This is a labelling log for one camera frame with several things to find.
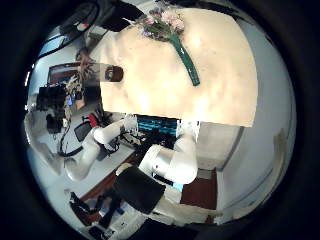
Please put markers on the clear glass vase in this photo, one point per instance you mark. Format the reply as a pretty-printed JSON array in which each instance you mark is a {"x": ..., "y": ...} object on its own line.
[{"x": 113, "y": 73}]

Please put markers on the computer monitor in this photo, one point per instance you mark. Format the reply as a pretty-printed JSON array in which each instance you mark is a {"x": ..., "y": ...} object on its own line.
[{"x": 61, "y": 73}]

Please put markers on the blue parts bin rack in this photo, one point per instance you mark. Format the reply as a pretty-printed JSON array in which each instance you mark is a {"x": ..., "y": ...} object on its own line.
[{"x": 156, "y": 124}]

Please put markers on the red-brown floor mat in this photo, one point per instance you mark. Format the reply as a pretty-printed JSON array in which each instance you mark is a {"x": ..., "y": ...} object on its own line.
[{"x": 200, "y": 191}]

